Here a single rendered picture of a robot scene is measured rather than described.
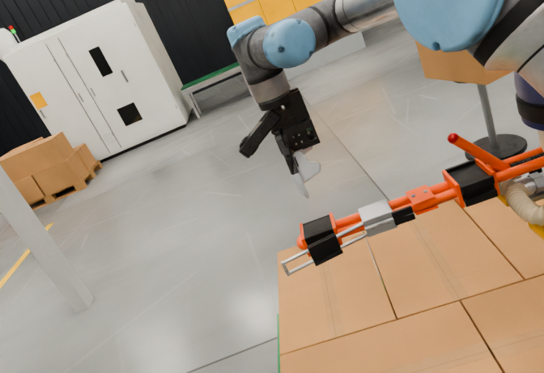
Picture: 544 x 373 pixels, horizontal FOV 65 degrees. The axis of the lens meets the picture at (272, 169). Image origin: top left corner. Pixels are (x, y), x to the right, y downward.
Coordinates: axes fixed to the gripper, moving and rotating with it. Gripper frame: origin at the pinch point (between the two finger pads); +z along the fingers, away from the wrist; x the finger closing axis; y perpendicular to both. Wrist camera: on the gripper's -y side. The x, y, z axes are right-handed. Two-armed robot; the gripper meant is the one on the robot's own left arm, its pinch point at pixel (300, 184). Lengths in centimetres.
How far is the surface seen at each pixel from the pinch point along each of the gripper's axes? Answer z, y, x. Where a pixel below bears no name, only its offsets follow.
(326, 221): 12.2, 1.9, 2.5
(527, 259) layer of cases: 66, 55, 27
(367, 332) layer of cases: 65, -1, 20
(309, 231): 12.2, -2.6, 0.8
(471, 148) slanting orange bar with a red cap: 6.3, 36.0, -1.1
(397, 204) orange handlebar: 14.3, 18.2, 1.8
